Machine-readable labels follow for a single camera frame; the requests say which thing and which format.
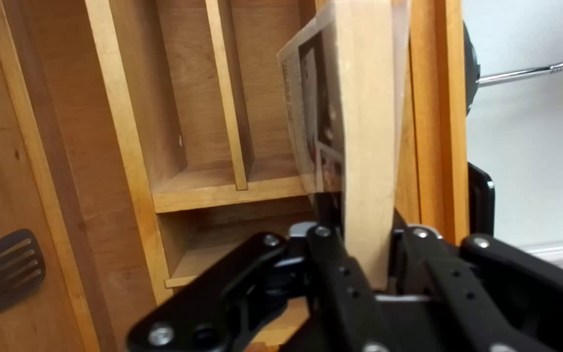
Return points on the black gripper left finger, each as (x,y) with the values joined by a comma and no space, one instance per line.
(250,287)

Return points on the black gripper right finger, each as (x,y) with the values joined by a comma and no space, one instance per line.
(494,293)

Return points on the white paperback book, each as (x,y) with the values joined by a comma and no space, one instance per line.
(345,78)

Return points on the wooden roll-top study desk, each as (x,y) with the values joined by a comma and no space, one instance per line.
(140,135)

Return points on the orange handled black spatula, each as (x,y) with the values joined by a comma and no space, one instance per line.
(23,266)

